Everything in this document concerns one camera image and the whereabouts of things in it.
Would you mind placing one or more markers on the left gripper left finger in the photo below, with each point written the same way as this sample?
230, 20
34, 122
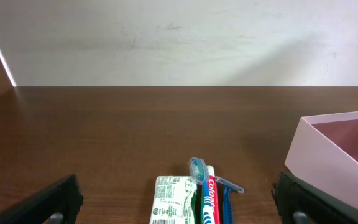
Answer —
61, 197

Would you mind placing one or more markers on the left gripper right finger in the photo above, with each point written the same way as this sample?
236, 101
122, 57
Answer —
300, 202

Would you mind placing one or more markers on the white square cardboard box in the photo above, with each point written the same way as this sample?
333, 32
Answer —
324, 153

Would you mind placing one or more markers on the blue disposable razor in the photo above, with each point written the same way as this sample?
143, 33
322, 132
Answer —
228, 214

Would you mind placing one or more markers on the red white Colgate toothpaste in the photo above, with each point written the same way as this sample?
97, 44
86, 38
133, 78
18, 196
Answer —
213, 193

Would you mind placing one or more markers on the blue green toothbrush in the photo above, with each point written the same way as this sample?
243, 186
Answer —
200, 175

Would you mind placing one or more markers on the white green soap packet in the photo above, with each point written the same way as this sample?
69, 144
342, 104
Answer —
174, 200

